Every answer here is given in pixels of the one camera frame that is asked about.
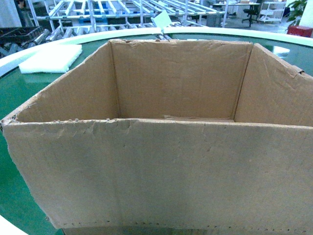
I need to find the brown cardboard box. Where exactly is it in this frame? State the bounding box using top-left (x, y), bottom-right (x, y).
top-left (1, 40), bottom-right (313, 235)

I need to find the white paper sheet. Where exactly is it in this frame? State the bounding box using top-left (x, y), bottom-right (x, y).
top-left (151, 11), bottom-right (172, 28)

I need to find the white foam pad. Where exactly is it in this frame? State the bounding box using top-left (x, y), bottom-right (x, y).
top-left (19, 45), bottom-right (82, 74)

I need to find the black office chair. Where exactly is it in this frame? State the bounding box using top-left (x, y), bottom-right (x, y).
top-left (242, 0), bottom-right (262, 27)

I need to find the white outer conveyor rim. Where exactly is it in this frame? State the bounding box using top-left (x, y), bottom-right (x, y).
top-left (0, 26), bottom-right (313, 76)

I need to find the black plastic tray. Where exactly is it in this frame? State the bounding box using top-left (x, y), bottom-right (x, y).
top-left (0, 26), bottom-right (44, 44)

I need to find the red plastic crate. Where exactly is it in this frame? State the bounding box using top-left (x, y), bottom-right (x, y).
top-left (287, 25), bottom-right (313, 38)

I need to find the green potted plant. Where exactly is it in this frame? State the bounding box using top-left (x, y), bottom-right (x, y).
top-left (287, 0), bottom-right (308, 26)

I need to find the white tube rack frame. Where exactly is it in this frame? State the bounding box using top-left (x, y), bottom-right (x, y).
top-left (26, 0), bottom-right (224, 33)

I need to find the white wire shelf cart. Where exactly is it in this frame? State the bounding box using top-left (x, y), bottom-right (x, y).
top-left (258, 0), bottom-right (286, 23)

